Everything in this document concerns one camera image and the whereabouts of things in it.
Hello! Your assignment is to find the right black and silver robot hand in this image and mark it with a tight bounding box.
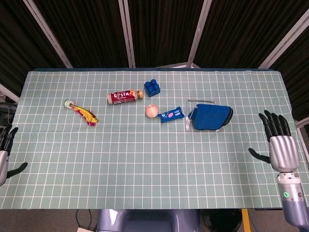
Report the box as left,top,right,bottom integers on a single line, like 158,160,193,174
248,110,300,173

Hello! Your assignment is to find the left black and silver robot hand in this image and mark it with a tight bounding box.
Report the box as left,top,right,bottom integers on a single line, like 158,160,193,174
0,125,28,187

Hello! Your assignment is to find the black and blue cloth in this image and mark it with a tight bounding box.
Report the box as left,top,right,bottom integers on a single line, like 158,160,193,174
189,103,234,131

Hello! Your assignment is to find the dark pleated screen panel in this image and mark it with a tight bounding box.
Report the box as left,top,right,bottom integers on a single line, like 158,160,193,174
269,31,309,121
194,0,309,68
0,0,66,97
127,0,206,68
33,0,132,68

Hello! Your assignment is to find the green grid tablecloth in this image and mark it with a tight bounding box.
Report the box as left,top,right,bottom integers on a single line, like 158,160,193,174
0,70,309,210

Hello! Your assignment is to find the colourful feather shuttlecock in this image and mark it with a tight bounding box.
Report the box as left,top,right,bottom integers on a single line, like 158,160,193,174
63,99,99,127

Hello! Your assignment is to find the blue snack packet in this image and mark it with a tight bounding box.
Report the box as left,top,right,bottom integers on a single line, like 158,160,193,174
157,106,184,124

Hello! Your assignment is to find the red Costa coffee bottle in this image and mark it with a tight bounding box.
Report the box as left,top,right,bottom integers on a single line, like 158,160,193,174
107,89,145,105

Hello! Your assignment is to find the pink ball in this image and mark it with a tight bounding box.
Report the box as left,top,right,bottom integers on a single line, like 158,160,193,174
145,103,160,118

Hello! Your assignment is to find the blue building block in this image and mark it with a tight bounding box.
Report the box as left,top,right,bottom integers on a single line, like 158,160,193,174
144,79,161,98

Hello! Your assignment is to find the purple grey robot torso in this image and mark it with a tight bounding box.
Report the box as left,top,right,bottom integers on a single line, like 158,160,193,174
96,208,201,232

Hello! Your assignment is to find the white screen frame post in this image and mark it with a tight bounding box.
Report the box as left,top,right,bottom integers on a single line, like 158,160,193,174
169,0,213,69
0,83,20,103
117,0,136,68
23,0,73,69
294,119,309,155
257,12,309,70

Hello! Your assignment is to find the dark equipment with cables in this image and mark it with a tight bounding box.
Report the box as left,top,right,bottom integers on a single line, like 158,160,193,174
0,95,17,126

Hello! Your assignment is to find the blue cable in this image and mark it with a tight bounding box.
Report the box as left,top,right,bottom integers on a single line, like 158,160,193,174
75,209,94,230

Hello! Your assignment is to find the wire rack with white feet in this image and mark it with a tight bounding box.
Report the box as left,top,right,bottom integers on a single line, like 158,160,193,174
185,99,222,133

